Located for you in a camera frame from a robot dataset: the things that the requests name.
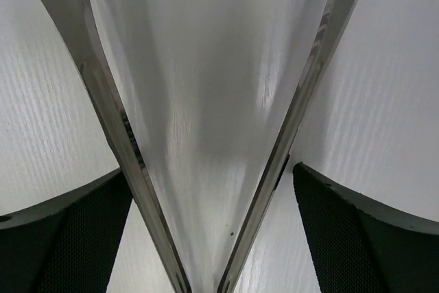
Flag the metal tongs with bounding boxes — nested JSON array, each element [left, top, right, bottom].
[[40, 0, 357, 292]]

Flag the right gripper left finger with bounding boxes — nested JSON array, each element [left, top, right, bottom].
[[1, 169, 132, 292]]

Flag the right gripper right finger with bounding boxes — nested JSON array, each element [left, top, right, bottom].
[[293, 163, 438, 292]]

